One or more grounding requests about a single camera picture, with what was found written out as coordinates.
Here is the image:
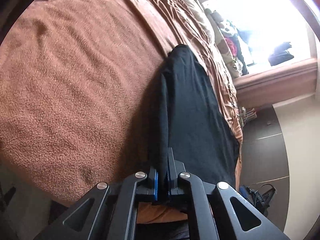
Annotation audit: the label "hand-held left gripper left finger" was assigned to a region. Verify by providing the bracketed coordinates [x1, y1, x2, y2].
[37, 166, 159, 240]

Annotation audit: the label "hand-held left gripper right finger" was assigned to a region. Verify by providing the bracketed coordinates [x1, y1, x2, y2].
[167, 147, 290, 240]

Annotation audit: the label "black pants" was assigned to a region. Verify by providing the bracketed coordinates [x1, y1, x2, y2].
[150, 44, 240, 198]

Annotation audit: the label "dark grey wardrobe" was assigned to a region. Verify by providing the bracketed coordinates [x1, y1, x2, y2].
[240, 100, 290, 230]

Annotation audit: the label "orange-brown blanket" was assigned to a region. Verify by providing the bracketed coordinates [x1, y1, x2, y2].
[0, 0, 244, 223]

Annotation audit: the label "large dark hanging garment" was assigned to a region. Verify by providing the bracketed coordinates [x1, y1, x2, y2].
[268, 41, 294, 67]

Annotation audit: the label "red cloth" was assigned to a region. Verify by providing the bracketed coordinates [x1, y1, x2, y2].
[225, 37, 238, 56]

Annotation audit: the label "patterned beige pillows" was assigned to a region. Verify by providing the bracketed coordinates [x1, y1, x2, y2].
[180, 0, 216, 43]

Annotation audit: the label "plush toys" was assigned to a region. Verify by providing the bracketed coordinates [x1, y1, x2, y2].
[217, 20, 233, 38]

